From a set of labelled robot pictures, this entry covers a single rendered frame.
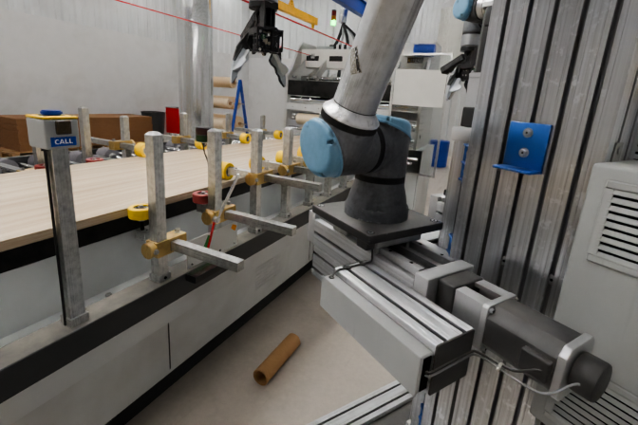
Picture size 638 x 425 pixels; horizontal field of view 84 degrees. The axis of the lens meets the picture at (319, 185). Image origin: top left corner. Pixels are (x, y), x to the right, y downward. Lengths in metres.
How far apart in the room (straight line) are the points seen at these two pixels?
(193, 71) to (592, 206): 5.07
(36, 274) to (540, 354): 1.21
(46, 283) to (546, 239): 1.27
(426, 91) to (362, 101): 2.89
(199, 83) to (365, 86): 4.81
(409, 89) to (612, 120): 2.93
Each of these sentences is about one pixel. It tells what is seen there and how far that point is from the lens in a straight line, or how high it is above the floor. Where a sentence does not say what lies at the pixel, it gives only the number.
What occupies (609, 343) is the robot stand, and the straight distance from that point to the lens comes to 0.73.
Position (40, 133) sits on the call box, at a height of 1.19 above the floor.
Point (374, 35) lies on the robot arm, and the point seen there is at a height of 1.40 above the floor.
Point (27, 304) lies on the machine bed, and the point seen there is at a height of 0.69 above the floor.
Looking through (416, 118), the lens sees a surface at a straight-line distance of 3.55.
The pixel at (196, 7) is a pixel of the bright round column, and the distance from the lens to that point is 5.48.
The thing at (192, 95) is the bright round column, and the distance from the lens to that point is 5.39.
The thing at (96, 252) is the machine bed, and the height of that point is 0.77.
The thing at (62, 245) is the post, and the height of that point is 0.92.
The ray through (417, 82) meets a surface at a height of 1.49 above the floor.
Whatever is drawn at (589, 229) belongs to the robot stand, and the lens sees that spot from 0.69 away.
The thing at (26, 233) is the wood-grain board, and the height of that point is 0.90.
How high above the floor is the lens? 1.30
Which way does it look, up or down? 14 degrees down
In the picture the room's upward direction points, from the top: 4 degrees clockwise
